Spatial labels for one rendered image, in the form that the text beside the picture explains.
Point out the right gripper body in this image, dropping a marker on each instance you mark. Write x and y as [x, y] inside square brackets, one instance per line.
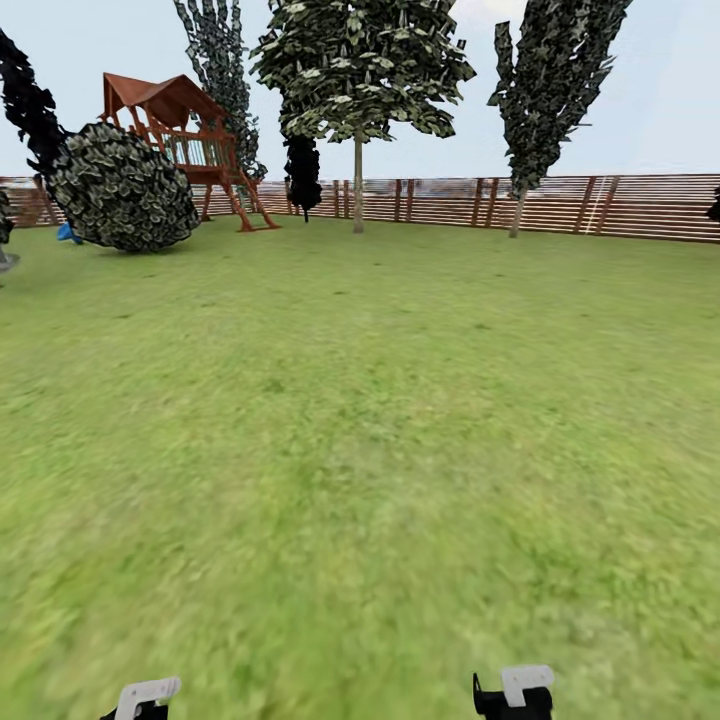
[537, 706]

